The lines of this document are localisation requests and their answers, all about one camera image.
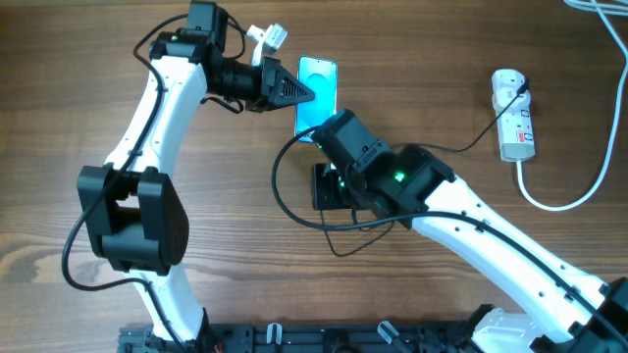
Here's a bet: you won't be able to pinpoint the teal screen Galaxy smartphone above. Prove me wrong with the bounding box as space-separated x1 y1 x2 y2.
294 56 339 134

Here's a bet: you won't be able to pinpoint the white power strip socket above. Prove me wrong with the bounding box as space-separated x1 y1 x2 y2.
492 69 536 162

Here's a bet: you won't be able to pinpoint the black USB charging cable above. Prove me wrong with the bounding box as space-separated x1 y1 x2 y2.
318 76 531 258

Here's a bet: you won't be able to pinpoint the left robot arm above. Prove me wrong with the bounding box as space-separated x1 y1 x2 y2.
76 1 314 352

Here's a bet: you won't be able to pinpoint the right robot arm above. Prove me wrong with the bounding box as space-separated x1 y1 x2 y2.
312 110 627 352

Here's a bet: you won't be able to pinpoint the white charger plug adapter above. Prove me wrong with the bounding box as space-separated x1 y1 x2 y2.
492 86 531 114

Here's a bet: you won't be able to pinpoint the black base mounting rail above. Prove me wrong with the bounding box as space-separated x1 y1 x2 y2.
118 321 477 353

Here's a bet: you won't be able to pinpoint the white power strip cord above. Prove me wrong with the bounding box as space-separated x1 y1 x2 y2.
515 0 628 213

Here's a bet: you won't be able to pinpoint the white cables at corner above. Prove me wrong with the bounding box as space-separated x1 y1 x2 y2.
562 0 628 18

